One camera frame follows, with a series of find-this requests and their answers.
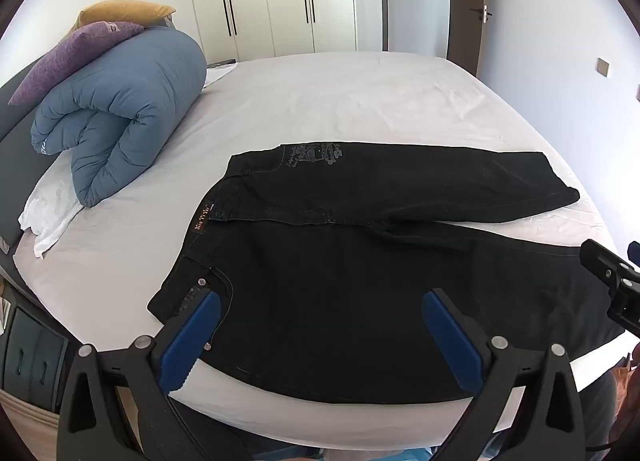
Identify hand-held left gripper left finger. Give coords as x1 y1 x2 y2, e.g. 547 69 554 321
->
57 288 251 461

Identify dark nightstand with drawers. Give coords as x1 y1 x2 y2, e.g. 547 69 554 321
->
0 306 70 413

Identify dark brown door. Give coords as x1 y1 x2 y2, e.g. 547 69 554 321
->
377 0 487 78

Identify person's dark trouser leg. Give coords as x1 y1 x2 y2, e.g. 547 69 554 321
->
575 371 620 461

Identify white folded cloth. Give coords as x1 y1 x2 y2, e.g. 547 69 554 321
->
201 65 237 90

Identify white pillow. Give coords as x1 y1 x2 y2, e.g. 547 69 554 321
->
19 153 86 258

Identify purple pillow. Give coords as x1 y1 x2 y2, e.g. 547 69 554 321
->
8 22 146 106

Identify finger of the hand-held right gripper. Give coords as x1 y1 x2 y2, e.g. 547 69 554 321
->
580 239 640 292

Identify yellow pillow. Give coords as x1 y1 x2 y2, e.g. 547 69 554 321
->
76 0 177 28

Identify blue folded duvet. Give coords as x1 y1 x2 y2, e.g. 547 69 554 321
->
31 26 207 208

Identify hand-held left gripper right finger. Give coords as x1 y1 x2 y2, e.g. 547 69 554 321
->
422 288 613 461

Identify bed with white sheet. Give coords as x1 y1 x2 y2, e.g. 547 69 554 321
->
12 51 640 442

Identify black denim pants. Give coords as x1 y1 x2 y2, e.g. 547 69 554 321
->
147 141 626 404

